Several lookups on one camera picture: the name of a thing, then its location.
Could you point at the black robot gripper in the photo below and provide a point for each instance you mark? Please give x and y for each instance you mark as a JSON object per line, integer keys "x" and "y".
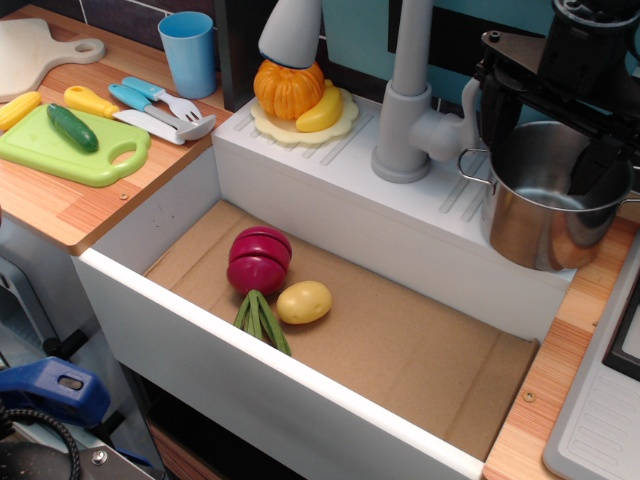
{"x": 576, "y": 75}

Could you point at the grey toy faucet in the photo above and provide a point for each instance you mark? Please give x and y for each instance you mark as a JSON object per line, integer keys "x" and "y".
{"x": 411, "y": 134}

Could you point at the orange toy pumpkin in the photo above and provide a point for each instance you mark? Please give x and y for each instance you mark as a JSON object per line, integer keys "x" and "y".
{"x": 288, "y": 93}

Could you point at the red toy beet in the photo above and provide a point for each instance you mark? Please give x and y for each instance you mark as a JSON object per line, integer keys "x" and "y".
{"x": 258, "y": 263}

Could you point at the stainless steel pot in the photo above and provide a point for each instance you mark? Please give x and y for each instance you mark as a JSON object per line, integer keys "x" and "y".
{"x": 529, "y": 214}

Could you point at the blue handled toy fork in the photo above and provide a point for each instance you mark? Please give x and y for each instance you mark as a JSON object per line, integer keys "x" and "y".
{"x": 181, "y": 108}

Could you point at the white toy sink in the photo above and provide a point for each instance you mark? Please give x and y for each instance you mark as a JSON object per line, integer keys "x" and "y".
{"x": 425, "y": 236}

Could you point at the wooden cutting board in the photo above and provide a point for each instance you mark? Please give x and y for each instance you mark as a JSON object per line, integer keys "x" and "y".
{"x": 29, "y": 52}

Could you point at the blue plastic cup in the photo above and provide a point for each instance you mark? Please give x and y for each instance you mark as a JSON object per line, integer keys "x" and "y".
{"x": 188, "y": 41}

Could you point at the white toy stove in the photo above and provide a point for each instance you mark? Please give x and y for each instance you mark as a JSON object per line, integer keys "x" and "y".
{"x": 596, "y": 435}

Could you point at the brown cardboard sheet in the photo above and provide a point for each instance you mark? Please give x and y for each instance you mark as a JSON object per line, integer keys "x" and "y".
{"x": 441, "y": 370}

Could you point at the blue clamp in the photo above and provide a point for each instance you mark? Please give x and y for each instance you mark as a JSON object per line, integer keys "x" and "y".
{"x": 57, "y": 388}

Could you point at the yellow handled toy knife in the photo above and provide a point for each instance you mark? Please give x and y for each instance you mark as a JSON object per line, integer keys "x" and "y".
{"x": 84, "y": 99}

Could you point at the yellow toy corn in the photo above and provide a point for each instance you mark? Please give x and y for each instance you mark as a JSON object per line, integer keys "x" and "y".
{"x": 18, "y": 108}

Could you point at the yellow toy banana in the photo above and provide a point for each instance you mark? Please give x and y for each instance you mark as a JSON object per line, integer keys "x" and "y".
{"x": 325, "y": 113}

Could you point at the yellow toy potato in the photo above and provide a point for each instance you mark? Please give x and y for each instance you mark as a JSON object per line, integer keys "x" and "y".
{"x": 304, "y": 302}

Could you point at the pale yellow toy plate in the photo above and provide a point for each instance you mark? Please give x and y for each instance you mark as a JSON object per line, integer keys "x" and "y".
{"x": 285, "y": 131}

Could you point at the green plastic cutting board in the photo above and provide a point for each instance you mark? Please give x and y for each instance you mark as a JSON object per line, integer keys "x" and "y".
{"x": 35, "y": 143}

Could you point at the green toy cucumber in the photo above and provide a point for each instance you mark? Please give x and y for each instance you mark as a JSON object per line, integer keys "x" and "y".
{"x": 72, "y": 127}

